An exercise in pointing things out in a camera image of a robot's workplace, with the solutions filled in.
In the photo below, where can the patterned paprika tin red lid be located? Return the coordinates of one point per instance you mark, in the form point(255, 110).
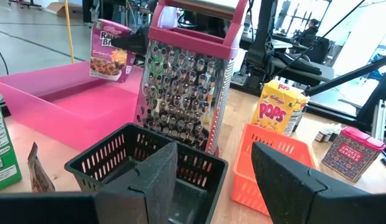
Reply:
point(351, 152)

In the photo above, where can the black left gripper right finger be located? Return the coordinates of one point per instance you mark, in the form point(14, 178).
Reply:
point(289, 186)

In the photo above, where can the green cereal box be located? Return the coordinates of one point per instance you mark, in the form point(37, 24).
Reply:
point(3, 149)

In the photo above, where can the pink plastic tray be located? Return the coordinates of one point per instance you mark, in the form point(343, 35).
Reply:
point(71, 109)

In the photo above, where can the orange slotted plastic basket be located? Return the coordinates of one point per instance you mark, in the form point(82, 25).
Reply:
point(246, 174)

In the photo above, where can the yellow Corn Pops cereal box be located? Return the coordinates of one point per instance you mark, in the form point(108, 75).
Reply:
point(274, 109)

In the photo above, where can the black metal table frame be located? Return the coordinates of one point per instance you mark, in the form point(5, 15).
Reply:
point(351, 76)

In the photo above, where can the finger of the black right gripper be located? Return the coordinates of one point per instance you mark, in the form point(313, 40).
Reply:
point(134, 40)

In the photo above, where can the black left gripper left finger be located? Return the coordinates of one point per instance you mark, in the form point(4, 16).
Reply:
point(155, 174)

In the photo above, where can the black slotted plastic basket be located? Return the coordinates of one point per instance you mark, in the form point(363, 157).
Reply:
point(124, 149)

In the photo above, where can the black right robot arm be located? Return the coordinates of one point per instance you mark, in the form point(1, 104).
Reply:
point(258, 46)

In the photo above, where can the cardboard box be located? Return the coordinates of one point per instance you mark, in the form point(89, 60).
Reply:
point(67, 9)

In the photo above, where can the brown paper packet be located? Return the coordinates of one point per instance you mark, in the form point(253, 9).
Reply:
point(40, 177)

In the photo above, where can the purple Raisin Bran cereal box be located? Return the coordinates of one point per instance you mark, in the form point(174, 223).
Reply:
point(109, 56)

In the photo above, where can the person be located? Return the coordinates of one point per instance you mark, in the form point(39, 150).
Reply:
point(309, 32)

